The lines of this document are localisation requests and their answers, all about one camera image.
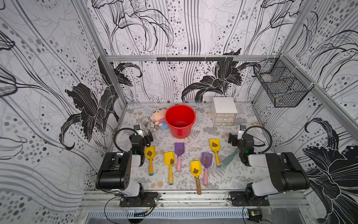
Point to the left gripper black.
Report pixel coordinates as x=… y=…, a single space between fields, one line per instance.
x=147 y=140

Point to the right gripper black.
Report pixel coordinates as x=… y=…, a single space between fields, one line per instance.
x=233 y=138

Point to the green cleaning brush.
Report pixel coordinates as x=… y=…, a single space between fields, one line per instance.
x=230 y=157

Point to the purple trowel pink handle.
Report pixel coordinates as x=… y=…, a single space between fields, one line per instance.
x=206 y=161
x=179 y=151

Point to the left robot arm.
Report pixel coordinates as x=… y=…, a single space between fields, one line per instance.
x=114 y=175

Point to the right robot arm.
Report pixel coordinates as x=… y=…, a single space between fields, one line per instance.
x=285 y=172

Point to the yellow trowel far left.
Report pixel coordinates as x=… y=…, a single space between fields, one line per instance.
x=150 y=155

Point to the yellow trowel right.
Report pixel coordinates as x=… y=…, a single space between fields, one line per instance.
x=215 y=147

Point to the yellow trowel blue tip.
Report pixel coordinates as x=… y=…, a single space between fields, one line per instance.
x=170 y=161

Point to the red plastic bucket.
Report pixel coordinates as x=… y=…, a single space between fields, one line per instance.
x=180 y=119

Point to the plush doll toy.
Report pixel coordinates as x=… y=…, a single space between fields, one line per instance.
x=156 y=121

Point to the white mini drawer cabinet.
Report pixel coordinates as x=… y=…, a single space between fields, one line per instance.
x=224 y=111

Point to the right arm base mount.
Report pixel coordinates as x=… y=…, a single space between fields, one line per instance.
x=240 y=199

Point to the yellow trowel wooden handle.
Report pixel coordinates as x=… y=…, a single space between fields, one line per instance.
x=195 y=167

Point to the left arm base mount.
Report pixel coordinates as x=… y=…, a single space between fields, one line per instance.
x=144 y=199

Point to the black wire wall basket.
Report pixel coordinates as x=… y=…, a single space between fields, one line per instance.
x=280 y=80

